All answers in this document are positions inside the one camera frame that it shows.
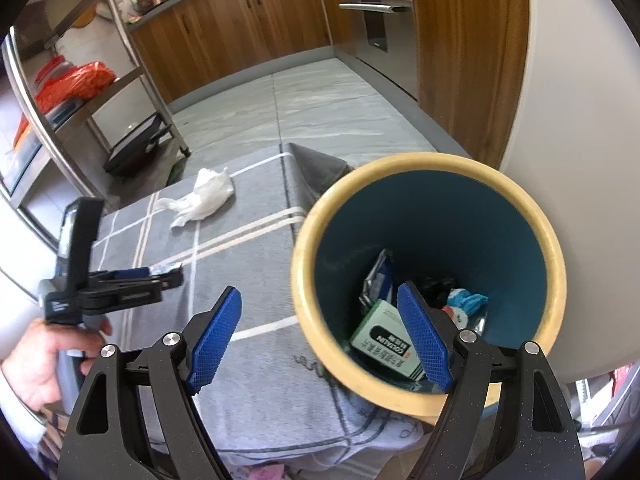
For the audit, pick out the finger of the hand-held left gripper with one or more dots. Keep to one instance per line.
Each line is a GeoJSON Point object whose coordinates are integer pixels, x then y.
{"type": "Point", "coordinates": [130, 276]}
{"type": "Point", "coordinates": [125, 296]}

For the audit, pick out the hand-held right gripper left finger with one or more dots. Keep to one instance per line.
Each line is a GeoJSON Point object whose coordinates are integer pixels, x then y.
{"type": "Point", "coordinates": [215, 340]}

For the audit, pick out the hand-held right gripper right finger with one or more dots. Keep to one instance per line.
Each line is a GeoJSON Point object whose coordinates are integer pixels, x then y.
{"type": "Point", "coordinates": [422, 335]}

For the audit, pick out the small teal barcode packet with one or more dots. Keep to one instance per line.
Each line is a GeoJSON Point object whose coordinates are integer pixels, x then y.
{"type": "Point", "coordinates": [167, 271]}

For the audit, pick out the green white carton box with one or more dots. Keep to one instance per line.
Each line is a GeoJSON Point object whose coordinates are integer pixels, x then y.
{"type": "Point", "coordinates": [380, 340]}

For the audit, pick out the blue face mask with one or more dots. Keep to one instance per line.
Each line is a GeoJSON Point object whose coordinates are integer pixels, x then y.
{"type": "Point", "coordinates": [472, 301]}

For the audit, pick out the blue silver snack bag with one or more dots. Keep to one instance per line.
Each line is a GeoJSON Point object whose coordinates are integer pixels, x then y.
{"type": "Point", "coordinates": [377, 280]}

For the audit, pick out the teal bin with yellow rim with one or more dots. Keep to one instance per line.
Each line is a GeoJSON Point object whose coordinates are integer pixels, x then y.
{"type": "Point", "coordinates": [450, 220]}

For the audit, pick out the person's left forearm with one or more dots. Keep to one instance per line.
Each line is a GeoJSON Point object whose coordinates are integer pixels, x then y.
{"type": "Point", "coordinates": [20, 420]}

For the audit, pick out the person's left hand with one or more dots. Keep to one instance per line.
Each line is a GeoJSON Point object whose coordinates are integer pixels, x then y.
{"type": "Point", "coordinates": [40, 365]}

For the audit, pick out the grey plaid cloth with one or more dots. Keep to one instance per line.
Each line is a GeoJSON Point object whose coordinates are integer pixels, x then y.
{"type": "Point", "coordinates": [250, 270]}

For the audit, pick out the black flat tray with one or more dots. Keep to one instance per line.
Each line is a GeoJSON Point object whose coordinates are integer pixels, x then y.
{"type": "Point", "coordinates": [137, 147]}

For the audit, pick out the white crumpled tissue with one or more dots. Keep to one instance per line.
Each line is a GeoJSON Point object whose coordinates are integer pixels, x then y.
{"type": "Point", "coordinates": [205, 195]}

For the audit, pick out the stainless steel rack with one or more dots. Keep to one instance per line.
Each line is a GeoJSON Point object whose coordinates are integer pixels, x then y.
{"type": "Point", "coordinates": [45, 135]}

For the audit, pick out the pink patterned cloth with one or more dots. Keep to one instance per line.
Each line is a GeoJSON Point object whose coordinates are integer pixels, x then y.
{"type": "Point", "coordinates": [270, 473]}

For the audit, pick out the red plastic bag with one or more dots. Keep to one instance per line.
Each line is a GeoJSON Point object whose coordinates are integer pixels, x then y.
{"type": "Point", "coordinates": [75, 82]}

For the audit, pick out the wooden kitchen cabinets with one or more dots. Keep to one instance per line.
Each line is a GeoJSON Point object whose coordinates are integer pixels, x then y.
{"type": "Point", "coordinates": [240, 15]}

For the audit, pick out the built-in steel oven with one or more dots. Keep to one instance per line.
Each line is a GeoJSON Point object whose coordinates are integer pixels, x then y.
{"type": "Point", "coordinates": [372, 5]}

